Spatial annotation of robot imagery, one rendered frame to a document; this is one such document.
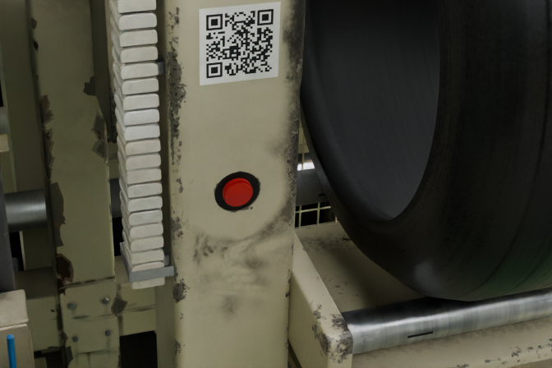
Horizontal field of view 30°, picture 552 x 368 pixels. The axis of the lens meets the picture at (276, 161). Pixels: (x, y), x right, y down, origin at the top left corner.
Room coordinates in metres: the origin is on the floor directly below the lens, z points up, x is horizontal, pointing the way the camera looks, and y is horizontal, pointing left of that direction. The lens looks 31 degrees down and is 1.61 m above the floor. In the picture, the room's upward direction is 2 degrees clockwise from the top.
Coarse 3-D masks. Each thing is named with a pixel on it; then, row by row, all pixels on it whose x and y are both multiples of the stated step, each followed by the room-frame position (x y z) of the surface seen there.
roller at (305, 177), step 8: (312, 168) 1.12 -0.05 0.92; (304, 176) 1.10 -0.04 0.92; (312, 176) 1.11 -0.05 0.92; (304, 184) 1.09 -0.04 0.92; (312, 184) 1.10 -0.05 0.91; (320, 184) 1.10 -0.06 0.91; (304, 192) 1.09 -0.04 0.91; (312, 192) 1.09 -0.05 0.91; (320, 192) 1.10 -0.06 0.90; (296, 200) 1.09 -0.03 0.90; (304, 200) 1.09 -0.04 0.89; (312, 200) 1.09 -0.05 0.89; (320, 200) 1.10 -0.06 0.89
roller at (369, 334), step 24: (360, 312) 0.84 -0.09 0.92; (384, 312) 0.84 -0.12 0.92; (408, 312) 0.84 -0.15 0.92; (432, 312) 0.85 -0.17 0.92; (456, 312) 0.85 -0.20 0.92; (480, 312) 0.86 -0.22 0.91; (504, 312) 0.87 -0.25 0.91; (528, 312) 0.87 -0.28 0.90; (360, 336) 0.82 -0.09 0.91; (384, 336) 0.82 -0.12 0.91; (408, 336) 0.83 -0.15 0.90; (432, 336) 0.84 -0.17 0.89
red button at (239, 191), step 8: (232, 184) 0.85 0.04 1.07; (240, 184) 0.85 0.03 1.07; (248, 184) 0.85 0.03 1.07; (224, 192) 0.84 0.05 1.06; (232, 192) 0.84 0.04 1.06; (240, 192) 0.85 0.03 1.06; (248, 192) 0.85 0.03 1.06; (232, 200) 0.84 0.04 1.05; (240, 200) 0.85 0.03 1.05; (248, 200) 0.85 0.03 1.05
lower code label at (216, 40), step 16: (208, 16) 0.84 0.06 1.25; (224, 16) 0.84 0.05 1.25; (240, 16) 0.85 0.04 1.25; (256, 16) 0.85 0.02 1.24; (272, 16) 0.86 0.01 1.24; (208, 32) 0.84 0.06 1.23; (224, 32) 0.85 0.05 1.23; (240, 32) 0.85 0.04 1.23; (256, 32) 0.85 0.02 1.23; (272, 32) 0.86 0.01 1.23; (208, 48) 0.84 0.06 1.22; (224, 48) 0.84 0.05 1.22; (240, 48) 0.85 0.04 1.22; (256, 48) 0.85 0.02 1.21; (272, 48) 0.86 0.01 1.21; (208, 64) 0.84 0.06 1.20; (224, 64) 0.85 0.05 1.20; (240, 64) 0.85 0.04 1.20; (256, 64) 0.85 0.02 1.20; (272, 64) 0.86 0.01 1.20; (208, 80) 0.84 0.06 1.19; (224, 80) 0.85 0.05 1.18; (240, 80) 0.85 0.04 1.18
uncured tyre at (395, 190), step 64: (320, 0) 1.24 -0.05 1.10; (384, 0) 1.27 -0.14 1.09; (448, 0) 0.79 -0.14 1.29; (512, 0) 0.75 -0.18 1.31; (320, 64) 1.20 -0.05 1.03; (384, 64) 1.23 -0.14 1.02; (448, 64) 0.77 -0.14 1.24; (512, 64) 0.73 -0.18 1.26; (320, 128) 1.07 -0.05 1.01; (384, 128) 1.17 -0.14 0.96; (448, 128) 0.76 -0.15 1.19; (512, 128) 0.72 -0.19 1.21; (384, 192) 1.07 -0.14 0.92; (448, 192) 0.76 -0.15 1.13; (512, 192) 0.72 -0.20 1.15; (384, 256) 0.86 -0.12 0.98; (448, 256) 0.77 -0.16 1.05; (512, 256) 0.74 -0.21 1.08
